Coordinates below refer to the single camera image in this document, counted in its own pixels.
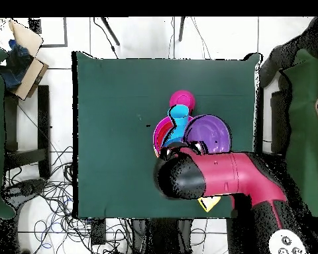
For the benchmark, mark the large pink bowl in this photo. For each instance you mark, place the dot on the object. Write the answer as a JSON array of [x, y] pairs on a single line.
[[157, 129]]

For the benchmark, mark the blue cup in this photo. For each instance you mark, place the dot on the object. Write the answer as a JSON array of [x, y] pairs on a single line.
[[179, 116]]

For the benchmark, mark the small crimson bowl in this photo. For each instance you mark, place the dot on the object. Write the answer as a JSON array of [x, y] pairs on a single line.
[[184, 98]]

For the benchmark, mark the purple bowl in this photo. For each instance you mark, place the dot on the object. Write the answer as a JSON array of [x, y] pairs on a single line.
[[209, 132]]

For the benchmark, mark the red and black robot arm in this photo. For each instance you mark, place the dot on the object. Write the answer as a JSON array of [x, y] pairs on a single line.
[[228, 174]]

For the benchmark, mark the dark green tablecloth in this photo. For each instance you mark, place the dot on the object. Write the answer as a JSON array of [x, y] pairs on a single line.
[[122, 105]]

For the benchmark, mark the yellow cup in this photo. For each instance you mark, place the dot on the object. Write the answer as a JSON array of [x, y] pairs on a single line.
[[208, 203]]

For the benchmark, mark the black power strip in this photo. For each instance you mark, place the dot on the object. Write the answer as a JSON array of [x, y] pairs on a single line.
[[98, 232]]

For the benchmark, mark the black tripod leg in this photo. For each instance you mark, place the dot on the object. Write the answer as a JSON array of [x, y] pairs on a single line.
[[110, 30], [182, 29]]

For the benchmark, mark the black stool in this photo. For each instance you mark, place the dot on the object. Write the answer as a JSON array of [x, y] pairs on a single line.
[[43, 119]]

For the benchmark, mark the cardboard box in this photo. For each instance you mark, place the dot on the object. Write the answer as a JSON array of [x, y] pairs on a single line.
[[29, 76]]

